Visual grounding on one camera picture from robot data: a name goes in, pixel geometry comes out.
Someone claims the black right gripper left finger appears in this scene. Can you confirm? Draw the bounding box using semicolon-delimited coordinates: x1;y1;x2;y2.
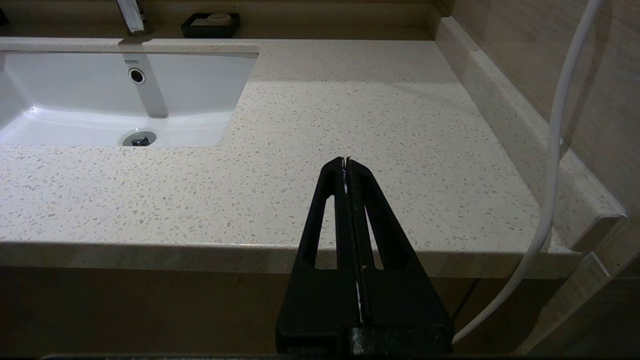
276;157;362;355

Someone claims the black soap dish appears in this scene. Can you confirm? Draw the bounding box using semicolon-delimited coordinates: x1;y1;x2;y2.
180;12;241;39

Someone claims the white sink basin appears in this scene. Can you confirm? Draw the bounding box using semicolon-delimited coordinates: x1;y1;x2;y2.
0;50;260;149

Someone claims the brown vanity cabinet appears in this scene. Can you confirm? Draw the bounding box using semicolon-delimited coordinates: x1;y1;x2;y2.
0;262;568;357

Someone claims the round white soap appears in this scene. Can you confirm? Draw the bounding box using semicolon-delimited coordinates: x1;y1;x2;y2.
192;13;234;27

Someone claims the chrome sink drain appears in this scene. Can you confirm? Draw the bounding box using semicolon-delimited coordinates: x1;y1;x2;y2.
122;130;157;147

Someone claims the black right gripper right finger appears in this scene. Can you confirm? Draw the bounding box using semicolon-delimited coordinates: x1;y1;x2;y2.
345;157;454;355

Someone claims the chrome faucet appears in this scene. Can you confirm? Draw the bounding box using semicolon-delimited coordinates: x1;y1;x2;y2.
117;0;154;37

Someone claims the white cable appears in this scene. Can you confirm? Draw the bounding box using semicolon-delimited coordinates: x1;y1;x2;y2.
452;0;607;346

